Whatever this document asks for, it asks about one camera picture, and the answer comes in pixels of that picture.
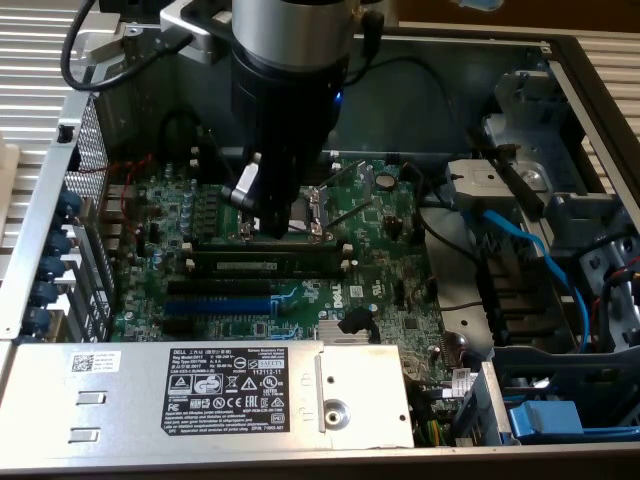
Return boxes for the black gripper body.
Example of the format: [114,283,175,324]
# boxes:
[229,51,352,172]

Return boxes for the RAM stick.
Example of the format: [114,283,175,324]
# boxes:
[191,248,347,275]

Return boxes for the black RAM slot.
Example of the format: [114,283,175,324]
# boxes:
[192,158,341,186]
[192,145,339,169]
[178,257,357,280]
[182,239,351,256]

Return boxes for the CPU socket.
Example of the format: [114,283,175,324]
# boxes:
[234,185,331,244]

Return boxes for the socket locking lever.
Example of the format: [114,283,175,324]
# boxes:
[327,195,375,229]

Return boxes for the metal socket cover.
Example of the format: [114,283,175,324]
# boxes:
[319,159,375,226]

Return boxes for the long black expansion slot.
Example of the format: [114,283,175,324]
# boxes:
[166,278,274,300]

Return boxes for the green motherboard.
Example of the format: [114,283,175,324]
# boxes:
[102,154,451,416]

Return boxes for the blue expansion slot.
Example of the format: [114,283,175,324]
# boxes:
[163,295,275,317]

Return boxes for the silver chipset heatsink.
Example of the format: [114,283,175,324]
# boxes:
[315,319,376,347]

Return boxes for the open PC case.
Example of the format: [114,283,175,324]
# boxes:
[0,19,640,480]

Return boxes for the short black expansion slot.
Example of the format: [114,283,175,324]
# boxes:
[160,316,197,337]

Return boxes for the blue card retention tab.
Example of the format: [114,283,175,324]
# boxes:
[24,305,51,334]
[47,227,74,256]
[54,189,84,219]
[32,279,59,306]
[38,254,66,281]

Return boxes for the black plastic strut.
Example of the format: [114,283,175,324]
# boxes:
[469,128,547,212]

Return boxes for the silver power supply unit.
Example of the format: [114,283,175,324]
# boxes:
[0,342,416,451]

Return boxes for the silver disk bay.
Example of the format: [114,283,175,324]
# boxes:
[444,69,640,351]

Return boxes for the dark plastic drive caddy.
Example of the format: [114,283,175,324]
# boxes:
[492,347,640,431]

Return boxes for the blue plastic latch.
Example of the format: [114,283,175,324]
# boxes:
[507,399,586,444]

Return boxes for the thick black looped wire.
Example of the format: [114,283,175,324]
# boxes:
[158,112,204,161]

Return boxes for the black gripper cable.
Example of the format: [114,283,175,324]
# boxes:
[344,7,386,86]

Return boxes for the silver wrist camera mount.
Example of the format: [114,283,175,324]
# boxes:
[158,0,236,65]

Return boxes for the thin red wire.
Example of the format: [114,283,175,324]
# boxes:
[79,152,156,236]

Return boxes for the black wire with connector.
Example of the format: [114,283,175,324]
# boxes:
[347,54,501,166]

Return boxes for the black curved wire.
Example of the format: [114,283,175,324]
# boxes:
[399,162,489,266]

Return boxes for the aluminium corner bracket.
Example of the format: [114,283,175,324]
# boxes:
[74,27,126,66]

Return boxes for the thick black camera cable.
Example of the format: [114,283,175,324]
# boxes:
[60,0,194,94]

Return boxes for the blue flat wire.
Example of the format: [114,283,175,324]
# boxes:
[459,202,594,351]

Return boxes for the yellow green wire bundle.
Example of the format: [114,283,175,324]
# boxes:
[414,417,444,447]

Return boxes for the black red wire bundle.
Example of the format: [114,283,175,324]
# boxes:
[594,262,640,351]

